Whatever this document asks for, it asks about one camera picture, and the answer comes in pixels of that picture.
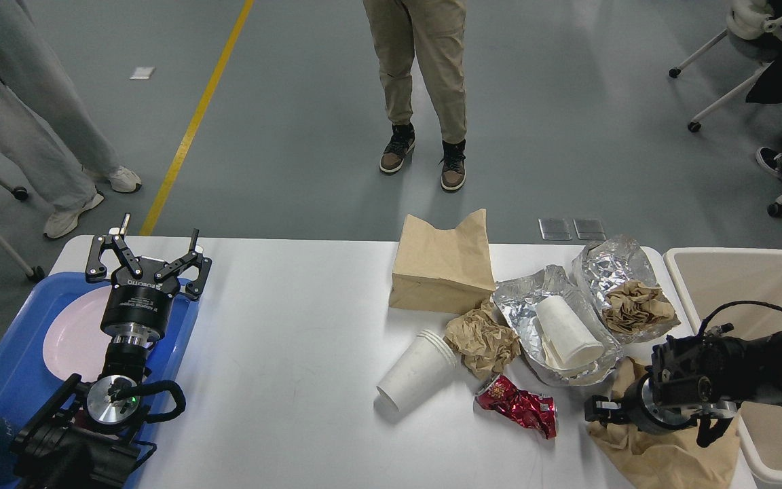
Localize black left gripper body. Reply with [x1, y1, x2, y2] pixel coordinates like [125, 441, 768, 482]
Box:
[100, 262, 181, 337]

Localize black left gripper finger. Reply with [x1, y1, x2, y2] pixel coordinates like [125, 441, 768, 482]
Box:
[154, 228, 213, 301]
[84, 213, 142, 283]

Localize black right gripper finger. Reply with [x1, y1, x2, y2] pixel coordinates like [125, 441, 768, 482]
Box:
[584, 395, 626, 425]

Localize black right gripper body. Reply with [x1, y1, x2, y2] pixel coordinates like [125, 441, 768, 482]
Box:
[622, 375, 696, 435]

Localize brown paper bag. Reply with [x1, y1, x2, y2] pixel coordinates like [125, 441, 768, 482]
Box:
[586, 357, 743, 489]
[388, 209, 496, 315]

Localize white paper cup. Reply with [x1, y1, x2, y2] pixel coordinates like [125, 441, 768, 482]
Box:
[536, 296, 605, 371]

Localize pink plate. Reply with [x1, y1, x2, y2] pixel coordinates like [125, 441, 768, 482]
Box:
[43, 286, 137, 382]

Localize aluminium foil tray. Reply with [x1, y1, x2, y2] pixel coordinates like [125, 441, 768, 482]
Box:
[493, 264, 622, 386]

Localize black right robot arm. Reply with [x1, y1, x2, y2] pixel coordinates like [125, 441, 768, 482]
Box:
[584, 307, 782, 448]

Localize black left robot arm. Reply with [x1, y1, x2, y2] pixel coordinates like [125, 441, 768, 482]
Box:
[10, 214, 213, 488]

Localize crushed red can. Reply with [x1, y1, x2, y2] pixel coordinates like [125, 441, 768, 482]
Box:
[474, 374, 558, 439]

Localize crumpled brown paper in foil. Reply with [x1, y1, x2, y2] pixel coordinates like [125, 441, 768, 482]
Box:
[601, 280, 679, 335]

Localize crumpled foil ball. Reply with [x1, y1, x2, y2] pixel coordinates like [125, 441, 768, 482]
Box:
[573, 235, 680, 344]

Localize beige plastic bin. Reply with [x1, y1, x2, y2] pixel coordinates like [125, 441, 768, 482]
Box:
[664, 248, 782, 486]

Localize stacked white paper cups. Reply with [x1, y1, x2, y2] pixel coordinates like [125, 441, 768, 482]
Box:
[376, 330, 460, 412]

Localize metal floor socket plate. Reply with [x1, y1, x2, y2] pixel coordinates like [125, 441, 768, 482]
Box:
[538, 219, 572, 241]

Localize person in grey trousers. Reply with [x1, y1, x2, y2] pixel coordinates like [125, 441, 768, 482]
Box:
[0, 1, 143, 240]

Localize person in khaki trousers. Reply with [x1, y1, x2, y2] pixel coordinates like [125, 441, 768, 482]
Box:
[362, 1, 468, 192]

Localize white office chair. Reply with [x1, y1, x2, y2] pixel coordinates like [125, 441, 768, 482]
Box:
[667, 0, 782, 218]

